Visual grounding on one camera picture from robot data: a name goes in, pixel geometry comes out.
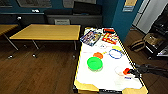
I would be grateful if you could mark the green plastic bowl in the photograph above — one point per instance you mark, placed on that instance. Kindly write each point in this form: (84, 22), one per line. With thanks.
(95, 63)

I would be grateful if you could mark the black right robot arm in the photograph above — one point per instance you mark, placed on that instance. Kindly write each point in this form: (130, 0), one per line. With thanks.
(158, 69)

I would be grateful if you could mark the brown bag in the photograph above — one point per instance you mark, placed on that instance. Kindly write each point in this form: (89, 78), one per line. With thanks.
(137, 45)

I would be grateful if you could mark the blue rimmed white bowl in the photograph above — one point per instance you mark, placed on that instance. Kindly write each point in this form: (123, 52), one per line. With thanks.
(110, 54)

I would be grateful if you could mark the black wheeled cart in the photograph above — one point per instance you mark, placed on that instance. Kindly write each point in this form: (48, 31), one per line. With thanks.
(160, 45)

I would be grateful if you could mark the cardboard box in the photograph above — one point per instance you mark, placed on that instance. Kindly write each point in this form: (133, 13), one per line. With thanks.
(151, 40)

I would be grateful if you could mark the small orange bowl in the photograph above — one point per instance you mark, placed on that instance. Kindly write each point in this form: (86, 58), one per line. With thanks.
(98, 55)

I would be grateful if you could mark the red orange snack box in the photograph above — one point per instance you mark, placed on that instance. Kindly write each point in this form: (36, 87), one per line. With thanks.
(109, 38)

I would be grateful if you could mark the colourful items pile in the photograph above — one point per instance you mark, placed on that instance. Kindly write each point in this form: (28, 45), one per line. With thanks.
(90, 36)

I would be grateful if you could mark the grey low cabinet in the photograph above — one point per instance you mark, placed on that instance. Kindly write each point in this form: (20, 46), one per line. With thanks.
(71, 20)

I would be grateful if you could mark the dark interior window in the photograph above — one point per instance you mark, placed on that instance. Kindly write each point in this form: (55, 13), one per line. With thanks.
(80, 2)
(5, 2)
(33, 2)

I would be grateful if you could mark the wooden office table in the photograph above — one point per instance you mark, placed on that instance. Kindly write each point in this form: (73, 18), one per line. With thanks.
(46, 32)

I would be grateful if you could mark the yellow wall sign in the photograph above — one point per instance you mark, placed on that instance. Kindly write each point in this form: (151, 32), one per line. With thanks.
(130, 4)

